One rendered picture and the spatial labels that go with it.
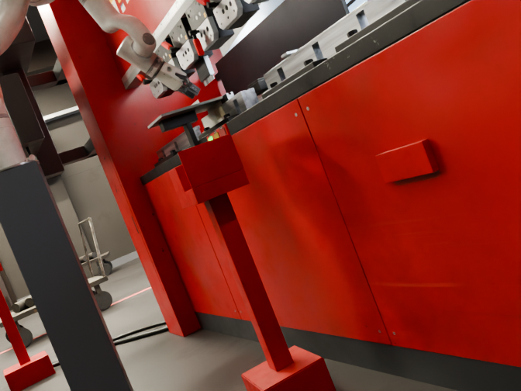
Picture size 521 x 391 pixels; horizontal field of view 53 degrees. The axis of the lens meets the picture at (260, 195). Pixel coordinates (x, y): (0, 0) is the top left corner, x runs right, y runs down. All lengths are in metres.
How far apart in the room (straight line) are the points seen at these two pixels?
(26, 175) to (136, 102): 1.12
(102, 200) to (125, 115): 6.65
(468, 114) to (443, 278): 0.40
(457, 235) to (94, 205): 8.61
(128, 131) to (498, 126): 2.18
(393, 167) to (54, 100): 8.84
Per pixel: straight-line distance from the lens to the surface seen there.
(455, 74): 1.08
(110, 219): 9.52
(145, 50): 2.02
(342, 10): 2.22
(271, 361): 1.61
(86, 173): 9.57
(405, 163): 1.19
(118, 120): 2.91
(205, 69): 2.15
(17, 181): 1.99
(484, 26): 1.03
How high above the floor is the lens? 0.69
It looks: 3 degrees down
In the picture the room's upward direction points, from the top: 21 degrees counter-clockwise
